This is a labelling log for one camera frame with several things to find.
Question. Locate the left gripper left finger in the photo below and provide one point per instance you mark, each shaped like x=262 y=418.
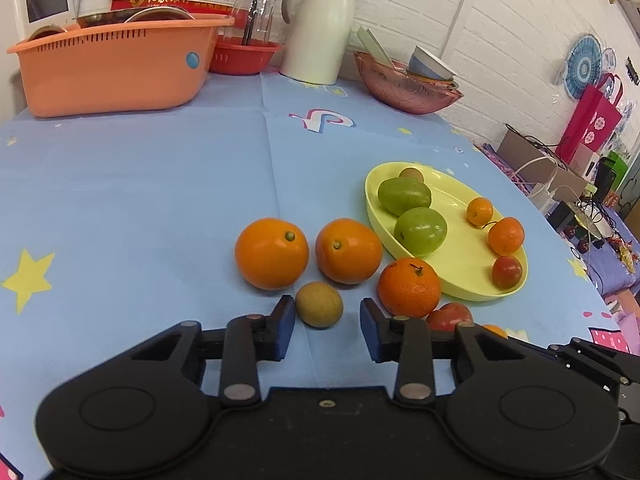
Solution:
x=251 y=339

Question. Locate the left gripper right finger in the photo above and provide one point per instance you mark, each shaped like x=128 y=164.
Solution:
x=408 y=343

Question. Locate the small brown longan fruit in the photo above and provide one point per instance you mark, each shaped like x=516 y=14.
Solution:
x=319 y=305

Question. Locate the small yellow-orange fruit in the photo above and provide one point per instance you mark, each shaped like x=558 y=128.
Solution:
x=496 y=330

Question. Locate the tangerine with stem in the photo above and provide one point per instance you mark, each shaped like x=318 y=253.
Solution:
x=410 y=287

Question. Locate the left orange on table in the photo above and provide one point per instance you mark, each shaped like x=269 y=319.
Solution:
x=271 y=253

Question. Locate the orange on table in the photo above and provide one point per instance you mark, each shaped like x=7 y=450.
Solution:
x=348 y=252
x=271 y=253

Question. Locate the yellow plastic plate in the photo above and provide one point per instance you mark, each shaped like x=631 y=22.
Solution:
x=464 y=260

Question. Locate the middle orange on table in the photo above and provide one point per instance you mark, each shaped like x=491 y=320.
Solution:
x=348 y=252

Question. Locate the green fruit front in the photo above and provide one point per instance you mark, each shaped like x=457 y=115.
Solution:
x=421 y=230

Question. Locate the green fruit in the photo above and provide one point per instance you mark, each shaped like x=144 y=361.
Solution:
x=397 y=195
x=421 y=230

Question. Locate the red plum on plate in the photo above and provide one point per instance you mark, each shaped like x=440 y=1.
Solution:
x=506 y=272

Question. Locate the large tangerine on plate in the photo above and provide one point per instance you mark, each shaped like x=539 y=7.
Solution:
x=506 y=236

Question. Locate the green fruit back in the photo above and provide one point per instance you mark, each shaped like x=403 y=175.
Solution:
x=397 y=195

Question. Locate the small orange on plate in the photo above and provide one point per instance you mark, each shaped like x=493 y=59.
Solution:
x=479 y=212

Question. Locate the small brown fruit on plate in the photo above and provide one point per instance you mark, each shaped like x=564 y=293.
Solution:
x=412 y=173

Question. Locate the blue cartoon tablecloth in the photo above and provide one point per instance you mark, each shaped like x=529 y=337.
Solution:
x=116 y=227

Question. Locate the black power adapter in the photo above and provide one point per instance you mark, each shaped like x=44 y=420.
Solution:
x=560 y=216

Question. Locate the white charger plug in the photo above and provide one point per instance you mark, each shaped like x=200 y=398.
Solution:
x=542 y=198

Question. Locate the cardboard box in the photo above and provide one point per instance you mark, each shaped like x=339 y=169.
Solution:
x=534 y=162

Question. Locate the pink glass bowl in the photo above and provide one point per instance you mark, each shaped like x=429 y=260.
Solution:
x=403 y=91

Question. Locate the white blue ceramic bowl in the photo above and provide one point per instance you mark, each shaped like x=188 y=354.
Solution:
x=425 y=64

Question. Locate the red plastic basket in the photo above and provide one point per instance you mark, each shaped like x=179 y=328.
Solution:
x=236 y=59

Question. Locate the pink gift bag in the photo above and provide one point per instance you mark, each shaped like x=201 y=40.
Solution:
x=594 y=118

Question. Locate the white green dish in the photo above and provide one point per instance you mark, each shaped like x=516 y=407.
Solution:
x=374 y=48

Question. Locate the orange plastic basin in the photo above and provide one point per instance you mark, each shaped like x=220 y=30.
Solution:
x=125 y=67

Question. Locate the white thermos jug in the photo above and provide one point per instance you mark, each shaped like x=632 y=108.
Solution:
x=317 y=38

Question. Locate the glass pitcher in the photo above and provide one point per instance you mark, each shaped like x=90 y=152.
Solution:
x=252 y=22

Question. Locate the blue paper fan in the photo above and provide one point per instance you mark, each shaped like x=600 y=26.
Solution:
x=582 y=67

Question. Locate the metal dishes in basin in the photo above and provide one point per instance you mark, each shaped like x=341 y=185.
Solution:
x=152 y=13

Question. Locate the white appliance with screen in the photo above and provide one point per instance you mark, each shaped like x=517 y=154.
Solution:
x=45 y=2

